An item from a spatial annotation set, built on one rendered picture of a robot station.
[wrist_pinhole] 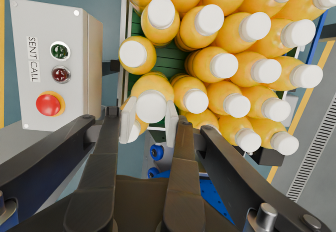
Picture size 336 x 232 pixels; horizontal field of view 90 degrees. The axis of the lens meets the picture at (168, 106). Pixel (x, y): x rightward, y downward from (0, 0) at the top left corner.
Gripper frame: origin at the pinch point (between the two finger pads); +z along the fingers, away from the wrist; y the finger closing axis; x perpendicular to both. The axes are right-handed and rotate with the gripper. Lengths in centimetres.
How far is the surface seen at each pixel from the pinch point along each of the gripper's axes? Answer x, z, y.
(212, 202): -22.7, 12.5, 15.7
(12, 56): -3, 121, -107
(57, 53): 5.4, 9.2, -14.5
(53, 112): -3.7, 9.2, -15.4
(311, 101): -11, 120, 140
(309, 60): 11.3, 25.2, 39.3
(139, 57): 6.3, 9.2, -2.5
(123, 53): 6.6, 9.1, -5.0
